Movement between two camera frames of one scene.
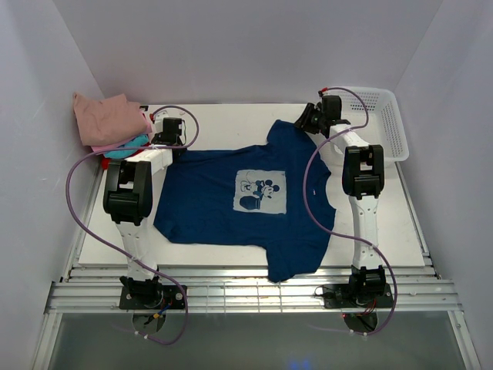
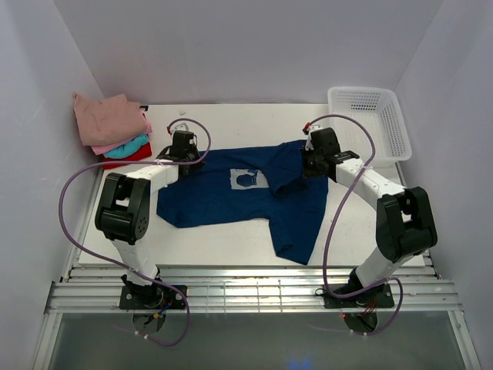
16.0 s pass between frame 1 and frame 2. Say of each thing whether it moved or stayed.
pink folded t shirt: stayed
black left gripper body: moved
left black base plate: stayed
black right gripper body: moved
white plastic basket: stayed
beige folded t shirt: stayed
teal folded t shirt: stayed
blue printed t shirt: moved
